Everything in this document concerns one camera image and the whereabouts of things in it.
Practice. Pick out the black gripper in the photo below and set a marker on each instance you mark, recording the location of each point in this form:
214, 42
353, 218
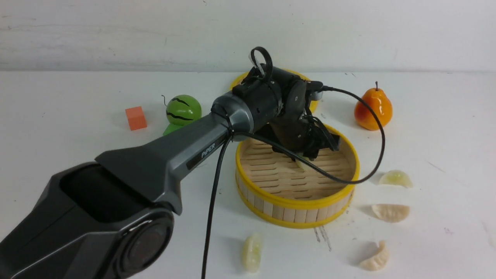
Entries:
304, 136

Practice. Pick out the greenish dumpling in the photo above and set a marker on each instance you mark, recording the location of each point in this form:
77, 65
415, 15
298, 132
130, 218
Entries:
303, 166

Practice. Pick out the pale green dumpling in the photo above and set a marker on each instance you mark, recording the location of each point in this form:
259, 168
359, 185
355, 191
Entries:
251, 254
397, 178

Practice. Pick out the beige dumpling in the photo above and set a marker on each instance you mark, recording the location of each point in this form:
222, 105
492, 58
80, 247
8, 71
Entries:
378, 261
391, 213

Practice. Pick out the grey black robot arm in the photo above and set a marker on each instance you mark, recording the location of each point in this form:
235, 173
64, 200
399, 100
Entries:
112, 218

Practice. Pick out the woven bamboo steamer lid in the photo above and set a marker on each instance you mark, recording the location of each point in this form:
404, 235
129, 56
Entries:
240, 78

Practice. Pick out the orange toy pear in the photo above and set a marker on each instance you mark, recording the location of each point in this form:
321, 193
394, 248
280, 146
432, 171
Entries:
381, 106

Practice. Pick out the green toy watermelon ball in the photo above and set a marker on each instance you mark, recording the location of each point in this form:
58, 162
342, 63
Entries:
183, 109

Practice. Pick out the green foam cube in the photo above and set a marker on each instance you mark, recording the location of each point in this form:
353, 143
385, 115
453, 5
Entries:
171, 128

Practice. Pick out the orange foam cube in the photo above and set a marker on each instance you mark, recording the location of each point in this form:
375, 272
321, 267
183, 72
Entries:
136, 118

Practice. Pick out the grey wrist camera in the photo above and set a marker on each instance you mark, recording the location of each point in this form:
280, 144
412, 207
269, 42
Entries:
314, 91

